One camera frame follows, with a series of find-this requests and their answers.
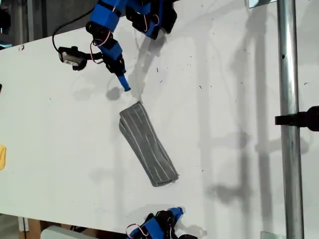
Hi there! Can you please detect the grey striped towel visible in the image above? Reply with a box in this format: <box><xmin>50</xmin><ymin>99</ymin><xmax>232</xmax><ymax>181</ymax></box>
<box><xmin>118</xmin><ymin>101</ymin><xmax>180</xmax><ymax>188</ymax></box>

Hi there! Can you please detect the yellow object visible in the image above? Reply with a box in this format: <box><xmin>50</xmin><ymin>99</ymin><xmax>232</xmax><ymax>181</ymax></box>
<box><xmin>0</xmin><ymin>145</ymin><xmax>7</xmax><ymax>171</ymax></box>

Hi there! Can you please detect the black camera cable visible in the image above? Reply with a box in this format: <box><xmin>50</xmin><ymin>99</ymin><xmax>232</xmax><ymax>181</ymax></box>
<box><xmin>51</xmin><ymin>6</ymin><xmax>97</xmax><ymax>53</ymax></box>

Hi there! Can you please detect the white plastic bin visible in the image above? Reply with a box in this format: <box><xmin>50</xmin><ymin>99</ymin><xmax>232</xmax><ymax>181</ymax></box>
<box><xmin>40</xmin><ymin>225</ymin><xmax>83</xmax><ymax>239</ymax></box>

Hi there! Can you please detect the black clamp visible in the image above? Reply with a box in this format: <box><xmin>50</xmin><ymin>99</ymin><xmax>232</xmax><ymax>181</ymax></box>
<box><xmin>275</xmin><ymin>106</ymin><xmax>319</xmax><ymax>132</ymax></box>

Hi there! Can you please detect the steel post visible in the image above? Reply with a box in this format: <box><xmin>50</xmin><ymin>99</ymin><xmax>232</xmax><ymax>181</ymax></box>
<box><xmin>276</xmin><ymin>0</ymin><xmax>305</xmax><ymax>239</ymax></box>

